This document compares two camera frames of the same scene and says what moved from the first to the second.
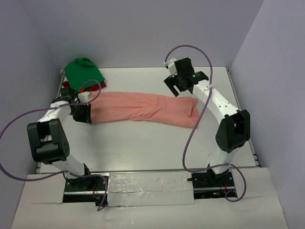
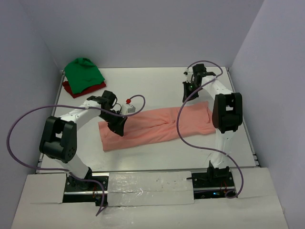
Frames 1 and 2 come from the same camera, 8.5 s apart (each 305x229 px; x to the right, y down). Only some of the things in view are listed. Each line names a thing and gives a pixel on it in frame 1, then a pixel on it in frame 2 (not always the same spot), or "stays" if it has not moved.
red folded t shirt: (67, 84) stays
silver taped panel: (150, 188) stays
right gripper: (171, 81) → (186, 93)
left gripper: (86, 117) → (118, 127)
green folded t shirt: (82, 73) stays
